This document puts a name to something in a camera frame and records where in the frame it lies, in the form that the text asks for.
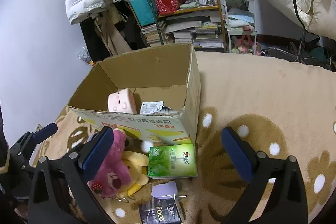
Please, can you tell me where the pink bear plush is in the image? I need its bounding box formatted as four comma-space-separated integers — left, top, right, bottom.
88, 128, 131, 198

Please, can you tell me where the yellow dog plush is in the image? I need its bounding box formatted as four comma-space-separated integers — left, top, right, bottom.
117, 151, 149, 198

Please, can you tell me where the black face tissue pack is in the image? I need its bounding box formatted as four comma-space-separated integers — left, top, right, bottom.
138, 198, 185, 224

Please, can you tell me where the pink swirl roll plush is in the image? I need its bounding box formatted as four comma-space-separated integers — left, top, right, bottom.
108, 88, 137, 114

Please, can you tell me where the green tissue pack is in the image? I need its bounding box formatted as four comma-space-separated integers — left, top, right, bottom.
147, 143, 198, 179

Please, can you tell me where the brown patterned blanket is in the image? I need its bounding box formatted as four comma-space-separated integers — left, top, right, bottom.
28, 51, 336, 224

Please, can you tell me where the lilac small pouch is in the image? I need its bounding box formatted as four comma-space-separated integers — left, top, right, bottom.
151, 181, 178, 199

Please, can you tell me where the snack plastic bag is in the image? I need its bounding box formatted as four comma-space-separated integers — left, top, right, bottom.
77, 47, 95, 67

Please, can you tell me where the beige trench coat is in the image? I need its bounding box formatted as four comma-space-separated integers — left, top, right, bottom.
94, 4, 131, 56

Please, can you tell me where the cardboard box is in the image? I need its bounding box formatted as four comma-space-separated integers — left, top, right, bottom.
68, 44, 201, 145

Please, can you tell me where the teal bag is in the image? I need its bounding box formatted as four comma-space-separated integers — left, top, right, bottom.
127, 0, 154, 27

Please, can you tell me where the stack of books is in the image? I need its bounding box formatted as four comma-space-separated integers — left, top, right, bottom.
141, 10, 224, 50

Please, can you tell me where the white trolley cart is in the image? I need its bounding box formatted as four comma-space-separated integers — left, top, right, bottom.
221, 0, 257, 55

